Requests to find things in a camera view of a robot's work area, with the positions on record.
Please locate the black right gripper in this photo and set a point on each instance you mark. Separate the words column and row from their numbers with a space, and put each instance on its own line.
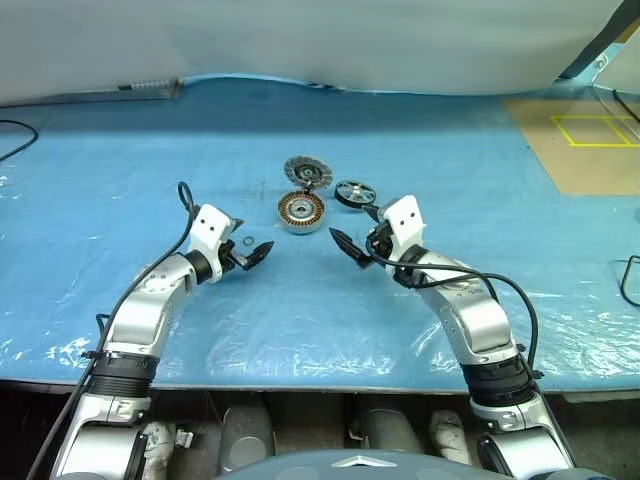
column 380, row 242

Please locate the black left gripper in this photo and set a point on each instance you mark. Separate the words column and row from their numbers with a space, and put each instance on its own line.
column 231, row 257

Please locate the black spoked wheel cap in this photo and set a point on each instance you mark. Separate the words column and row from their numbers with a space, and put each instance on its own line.
column 355, row 194

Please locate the silver motor stator copper windings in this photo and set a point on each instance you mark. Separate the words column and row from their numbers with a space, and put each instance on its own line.
column 300, row 212

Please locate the grey finned rotor disc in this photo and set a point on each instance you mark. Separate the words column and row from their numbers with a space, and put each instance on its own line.
column 308, row 173

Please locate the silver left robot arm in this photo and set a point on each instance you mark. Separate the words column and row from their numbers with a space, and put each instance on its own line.
column 145, row 305

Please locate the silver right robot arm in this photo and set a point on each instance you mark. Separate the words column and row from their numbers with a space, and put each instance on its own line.
column 475, row 315

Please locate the blue plastic table sheet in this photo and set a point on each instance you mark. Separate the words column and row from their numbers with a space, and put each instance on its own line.
column 150, row 150

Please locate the grey power strip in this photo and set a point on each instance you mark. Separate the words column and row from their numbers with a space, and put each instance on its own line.
column 150, row 86

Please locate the grey rounded robot leg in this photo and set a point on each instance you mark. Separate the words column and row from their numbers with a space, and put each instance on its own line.
column 390, row 425
column 245, row 430

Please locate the white backdrop sheet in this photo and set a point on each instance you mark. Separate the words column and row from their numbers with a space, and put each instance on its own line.
column 300, row 35

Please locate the white crumpled cloth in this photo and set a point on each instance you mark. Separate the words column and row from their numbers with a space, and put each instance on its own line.
column 450, row 435
column 157, row 442

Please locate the grey robot torso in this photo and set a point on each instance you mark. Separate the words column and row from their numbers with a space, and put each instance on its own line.
column 350, row 467

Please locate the brown cardboard sheet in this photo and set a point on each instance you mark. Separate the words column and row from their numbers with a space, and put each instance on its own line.
column 590, row 165

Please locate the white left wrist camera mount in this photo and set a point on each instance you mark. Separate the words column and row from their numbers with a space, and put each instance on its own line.
column 210, row 225

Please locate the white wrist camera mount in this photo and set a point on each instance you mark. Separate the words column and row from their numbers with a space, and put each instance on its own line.
column 210, row 225
column 406, row 217

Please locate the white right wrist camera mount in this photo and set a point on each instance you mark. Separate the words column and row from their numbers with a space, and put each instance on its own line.
column 406, row 217

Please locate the blue-grey metal frame strut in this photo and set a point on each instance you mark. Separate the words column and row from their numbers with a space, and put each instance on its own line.
column 595, row 45

